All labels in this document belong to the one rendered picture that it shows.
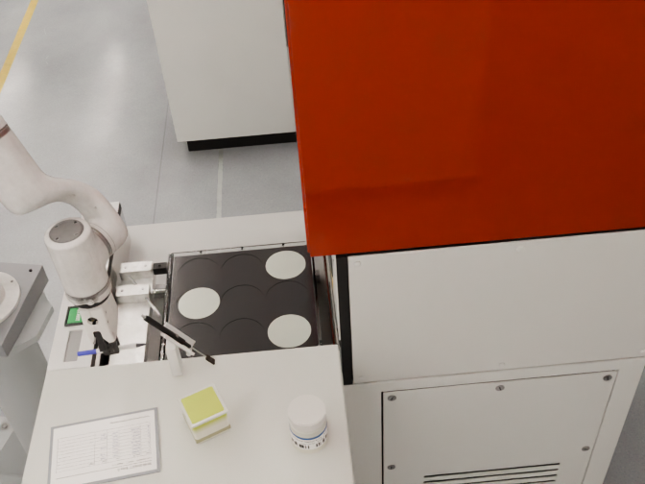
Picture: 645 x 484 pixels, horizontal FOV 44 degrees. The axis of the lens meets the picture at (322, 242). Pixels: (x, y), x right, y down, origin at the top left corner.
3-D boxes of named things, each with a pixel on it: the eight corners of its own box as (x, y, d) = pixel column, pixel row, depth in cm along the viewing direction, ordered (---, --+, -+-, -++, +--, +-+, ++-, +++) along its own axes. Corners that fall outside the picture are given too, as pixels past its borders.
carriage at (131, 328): (156, 274, 204) (155, 266, 202) (144, 390, 177) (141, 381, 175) (126, 277, 204) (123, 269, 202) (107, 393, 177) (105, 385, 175)
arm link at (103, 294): (107, 296, 147) (110, 306, 149) (109, 262, 154) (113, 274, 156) (60, 302, 147) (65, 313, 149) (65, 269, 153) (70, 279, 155)
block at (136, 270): (154, 268, 202) (152, 259, 199) (153, 278, 199) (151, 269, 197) (123, 271, 201) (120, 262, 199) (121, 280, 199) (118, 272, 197)
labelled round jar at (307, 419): (326, 421, 155) (323, 392, 149) (329, 452, 150) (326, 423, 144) (290, 424, 155) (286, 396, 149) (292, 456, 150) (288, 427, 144)
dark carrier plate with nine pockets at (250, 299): (309, 246, 202) (309, 244, 202) (319, 351, 177) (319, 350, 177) (175, 258, 202) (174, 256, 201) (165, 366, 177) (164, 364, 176)
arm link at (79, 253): (87, 257, 155) (54, 288, 149) (68, 206, 146) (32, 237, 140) (120, 271, 152) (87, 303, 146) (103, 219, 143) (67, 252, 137)
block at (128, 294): (152, 291, 196) (149, 282, 194) (151, 301, 193) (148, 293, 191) (119, 294, 196) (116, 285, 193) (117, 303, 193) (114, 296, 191)
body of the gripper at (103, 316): (107, 305, 148) (121, 344, 156) (109, 267, 156) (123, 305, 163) (66, 311, 148) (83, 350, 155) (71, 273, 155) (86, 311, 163)
